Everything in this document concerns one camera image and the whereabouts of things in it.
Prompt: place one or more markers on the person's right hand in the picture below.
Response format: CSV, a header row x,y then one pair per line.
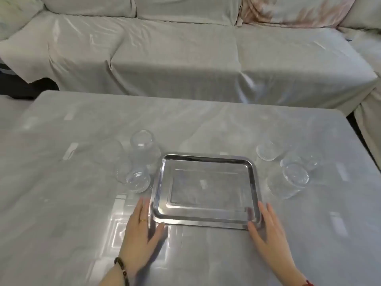
x,y
272,247

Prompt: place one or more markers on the person's left hand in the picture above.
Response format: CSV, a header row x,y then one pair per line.
x,y
138,244

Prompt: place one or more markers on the person's right thumb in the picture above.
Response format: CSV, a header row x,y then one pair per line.
x,y
253,230

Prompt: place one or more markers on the person's left thumb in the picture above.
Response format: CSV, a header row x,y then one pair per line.
x,y
159,232

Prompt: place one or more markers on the stainless steel rectangular tray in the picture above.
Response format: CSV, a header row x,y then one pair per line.
x,y
205,190

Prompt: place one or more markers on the person's left forearm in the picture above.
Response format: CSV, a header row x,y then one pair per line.
x,y
113,278

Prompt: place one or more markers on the person's right forearm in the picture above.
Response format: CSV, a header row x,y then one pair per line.
x,y
297,279

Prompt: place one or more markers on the clear ribbed drinking glass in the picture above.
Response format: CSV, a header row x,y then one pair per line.
x,y
108,151
287,181
135,178
300,162
268,150

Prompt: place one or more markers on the tall clear glass carafe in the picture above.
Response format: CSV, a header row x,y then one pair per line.
x,y
144,148

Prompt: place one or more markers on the grey covered sofa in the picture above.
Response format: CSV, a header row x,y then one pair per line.
x,y
190,56

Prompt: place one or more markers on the pink floral patterned pillow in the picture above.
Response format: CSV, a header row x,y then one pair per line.
x,y
291,10

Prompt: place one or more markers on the grey sofa back cushion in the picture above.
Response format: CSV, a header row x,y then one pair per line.
x,y
187,8
364,13
89,5

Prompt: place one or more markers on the pale green patterned pillow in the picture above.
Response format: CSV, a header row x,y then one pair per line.
x,y
16,14

